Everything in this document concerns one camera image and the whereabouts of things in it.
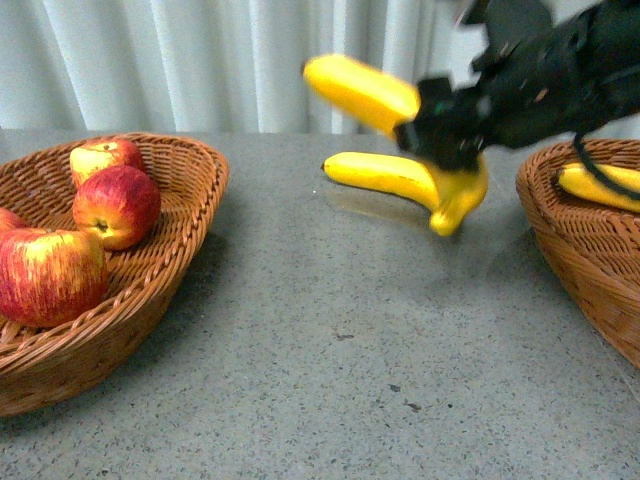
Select white pleated curtain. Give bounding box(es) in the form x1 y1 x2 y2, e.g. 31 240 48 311
1 1 486 134

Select yellow banana at back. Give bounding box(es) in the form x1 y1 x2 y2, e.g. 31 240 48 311
321 152 440 211

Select brown wicker basket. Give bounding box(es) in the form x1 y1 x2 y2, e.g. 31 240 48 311
1 132 229 418
516 141 639 366

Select left brown wicker basket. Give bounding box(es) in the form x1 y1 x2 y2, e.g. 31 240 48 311
1 132 229 418

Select yellow banana in basket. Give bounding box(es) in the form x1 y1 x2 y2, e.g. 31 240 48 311
557 163 639 213

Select large yellow banana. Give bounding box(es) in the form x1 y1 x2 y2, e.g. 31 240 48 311
302 54 488 237

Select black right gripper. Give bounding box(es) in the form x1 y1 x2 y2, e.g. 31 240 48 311
394 47 590 173

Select right brown wicker basket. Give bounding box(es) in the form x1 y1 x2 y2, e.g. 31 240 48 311
516 141 639 366

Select red apple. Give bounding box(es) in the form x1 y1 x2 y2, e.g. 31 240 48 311
72 165 161 251
1 228 108 328
69 137 146 188
0 208 29 233

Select black cable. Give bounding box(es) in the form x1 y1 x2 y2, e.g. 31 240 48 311
572 130 640 202

